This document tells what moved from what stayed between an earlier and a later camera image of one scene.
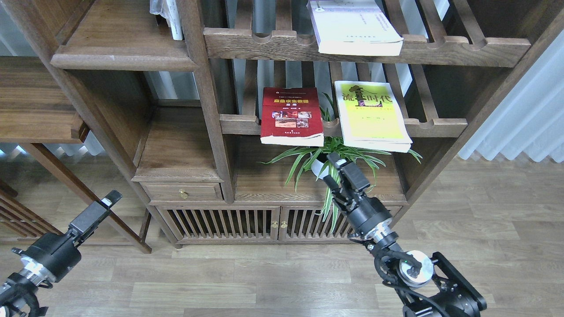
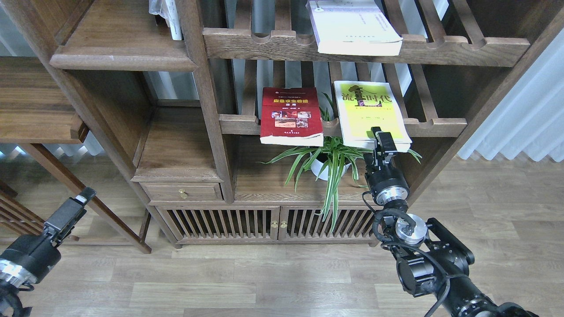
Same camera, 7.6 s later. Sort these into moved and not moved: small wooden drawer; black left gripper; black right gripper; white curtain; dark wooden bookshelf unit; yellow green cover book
Moved: black left gripper; black right gripper
Not moved: dark wooden bookshelf unit; yellow green cover book; white curtain; small wooden drawer
